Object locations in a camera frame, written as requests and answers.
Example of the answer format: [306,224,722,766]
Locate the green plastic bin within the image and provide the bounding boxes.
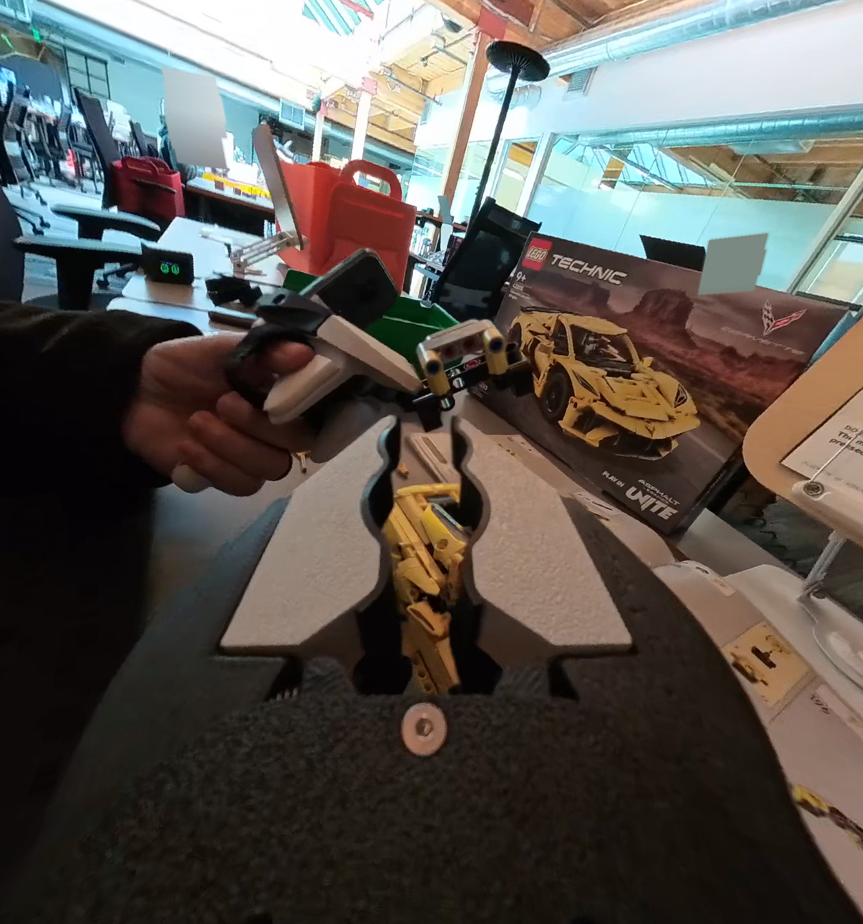
[283,267,461,362]

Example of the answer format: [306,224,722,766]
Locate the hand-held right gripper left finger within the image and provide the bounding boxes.
[218,415,403,694]

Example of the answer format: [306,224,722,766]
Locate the open instruction booklet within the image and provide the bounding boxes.
[402,426,863,924]

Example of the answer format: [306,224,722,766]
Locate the black device green display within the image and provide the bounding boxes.
[141,244,195,284]

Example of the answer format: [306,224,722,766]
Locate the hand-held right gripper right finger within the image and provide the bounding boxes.
[451,417,634,683]

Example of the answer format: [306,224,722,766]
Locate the yellow toy brick car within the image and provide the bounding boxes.
[382,484,472,694]

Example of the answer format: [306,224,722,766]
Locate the grey desk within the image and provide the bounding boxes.
[106,217,863,924]

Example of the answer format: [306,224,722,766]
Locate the wooden post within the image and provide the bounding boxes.
[442,29,493,203]

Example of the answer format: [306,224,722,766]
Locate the dark red bag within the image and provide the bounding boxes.
[110,155,187,221]

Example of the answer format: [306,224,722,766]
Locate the person's left hand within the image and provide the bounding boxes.
[123,334,317,499]

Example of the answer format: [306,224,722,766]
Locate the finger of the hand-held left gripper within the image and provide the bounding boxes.
[316,315,423,396]

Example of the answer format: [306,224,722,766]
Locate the toy car box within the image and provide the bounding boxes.
[475,232,847,539]

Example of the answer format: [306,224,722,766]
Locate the black pole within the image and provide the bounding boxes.
[485,39,551,218]

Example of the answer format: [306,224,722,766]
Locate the black brick beam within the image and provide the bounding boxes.
[411,359,491,428]

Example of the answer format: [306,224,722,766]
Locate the black monitor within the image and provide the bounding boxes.
[639,234,708,274]
[431,196,542,308]

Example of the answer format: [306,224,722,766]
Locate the printed instruction sheet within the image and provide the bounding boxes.
[781,361,863,492]

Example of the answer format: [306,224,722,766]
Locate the silver ventilation duct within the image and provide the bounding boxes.
[547,0,863,80]
[576,101,863,149]

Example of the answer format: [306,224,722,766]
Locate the wooden book stand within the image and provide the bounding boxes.
[720,289,863,716]
[229,123,309,279]

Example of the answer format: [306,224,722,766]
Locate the black office chair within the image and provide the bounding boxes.
[13,87,165,311]

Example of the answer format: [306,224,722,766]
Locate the red plastic bin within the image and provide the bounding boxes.
[276,159,418,297]

